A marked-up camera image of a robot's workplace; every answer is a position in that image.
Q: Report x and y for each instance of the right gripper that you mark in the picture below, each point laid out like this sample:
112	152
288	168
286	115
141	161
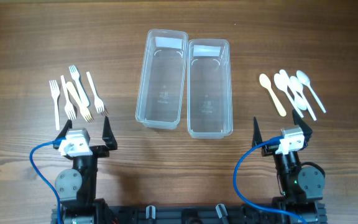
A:
306	130

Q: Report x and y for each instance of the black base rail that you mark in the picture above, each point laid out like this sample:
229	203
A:
240	214

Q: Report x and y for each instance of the right clear plastic container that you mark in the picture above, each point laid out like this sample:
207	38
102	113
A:
209	90

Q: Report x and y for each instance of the white plastic fork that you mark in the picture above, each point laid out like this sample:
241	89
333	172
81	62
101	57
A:
55	92
98	103
69	108

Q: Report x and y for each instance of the left clear plastic container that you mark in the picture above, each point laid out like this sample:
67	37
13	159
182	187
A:
162	79

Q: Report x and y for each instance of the yellow plastic fork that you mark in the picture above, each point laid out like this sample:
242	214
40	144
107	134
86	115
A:
84	111

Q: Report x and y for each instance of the light blue plastic fork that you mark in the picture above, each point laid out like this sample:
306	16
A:
76	77

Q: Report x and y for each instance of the yellow plastic spoon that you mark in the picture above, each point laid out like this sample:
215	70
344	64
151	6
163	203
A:
266	83

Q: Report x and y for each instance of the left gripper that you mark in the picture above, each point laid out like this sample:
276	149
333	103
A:
103	150

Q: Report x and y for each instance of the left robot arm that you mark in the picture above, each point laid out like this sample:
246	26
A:
76	187

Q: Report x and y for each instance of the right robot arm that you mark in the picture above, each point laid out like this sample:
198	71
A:
301	183

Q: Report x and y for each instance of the white plastic spoon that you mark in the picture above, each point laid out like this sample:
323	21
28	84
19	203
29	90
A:
297	98
304	79

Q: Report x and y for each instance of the clear plastic container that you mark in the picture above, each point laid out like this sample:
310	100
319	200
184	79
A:
209	90
162	79

